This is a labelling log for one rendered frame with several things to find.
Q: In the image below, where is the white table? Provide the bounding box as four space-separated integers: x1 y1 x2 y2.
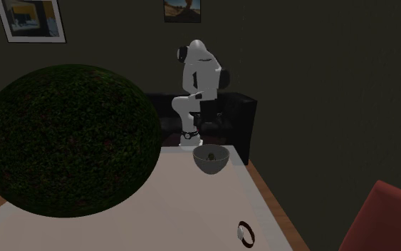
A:
0 145 296 251

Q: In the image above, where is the black sofa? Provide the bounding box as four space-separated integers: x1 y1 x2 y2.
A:
143 91 259 166

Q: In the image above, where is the small unframed wall picture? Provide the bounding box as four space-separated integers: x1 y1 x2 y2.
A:
163 0 202 24

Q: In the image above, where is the red armchair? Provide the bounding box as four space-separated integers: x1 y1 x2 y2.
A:
338 179 401 251

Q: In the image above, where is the grey bowl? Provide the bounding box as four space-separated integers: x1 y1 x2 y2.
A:
192 143 231 175

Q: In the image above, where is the black wristwatch with white face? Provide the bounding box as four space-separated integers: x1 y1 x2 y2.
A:
236 220 256 249

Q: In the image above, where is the white framed wall picture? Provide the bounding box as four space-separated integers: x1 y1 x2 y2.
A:
0 0 68 44

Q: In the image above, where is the dark green leafy sphere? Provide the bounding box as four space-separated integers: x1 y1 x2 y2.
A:
0 63 163 219

